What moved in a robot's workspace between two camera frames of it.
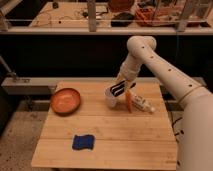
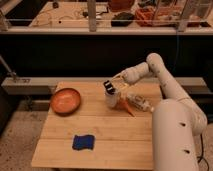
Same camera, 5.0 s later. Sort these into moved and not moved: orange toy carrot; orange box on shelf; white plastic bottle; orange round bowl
Moved: orange toy carrot
Not moved: orange box on shelf; orange round bowl; white plastic bottle
